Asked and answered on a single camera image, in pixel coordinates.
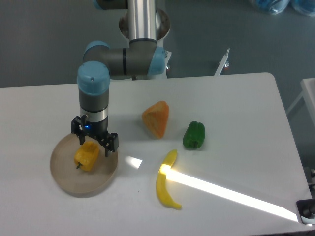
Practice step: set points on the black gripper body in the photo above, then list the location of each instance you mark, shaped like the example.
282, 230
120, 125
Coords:
94, 124

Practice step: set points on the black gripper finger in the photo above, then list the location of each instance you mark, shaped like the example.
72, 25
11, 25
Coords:
75, 129
110, 143

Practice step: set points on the yellow bell pepper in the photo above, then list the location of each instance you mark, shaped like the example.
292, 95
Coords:
86, 156

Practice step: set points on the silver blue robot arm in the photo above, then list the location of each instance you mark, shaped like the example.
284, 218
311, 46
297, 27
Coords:
100, 63

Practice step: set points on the beige round plate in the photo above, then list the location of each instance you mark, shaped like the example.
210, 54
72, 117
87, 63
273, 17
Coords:
75, 181

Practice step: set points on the green bell pepper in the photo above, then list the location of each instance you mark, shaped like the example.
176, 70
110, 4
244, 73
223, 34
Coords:
194, 136

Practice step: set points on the orange slice toy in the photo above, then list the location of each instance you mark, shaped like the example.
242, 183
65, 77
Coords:
156, 117

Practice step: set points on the yellow banana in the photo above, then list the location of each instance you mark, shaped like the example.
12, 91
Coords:
161, 187

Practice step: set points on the white side table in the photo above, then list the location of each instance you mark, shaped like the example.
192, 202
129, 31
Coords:
307, 97

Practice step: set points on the blue plastic bag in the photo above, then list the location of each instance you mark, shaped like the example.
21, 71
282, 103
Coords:
305, 7
271, 7

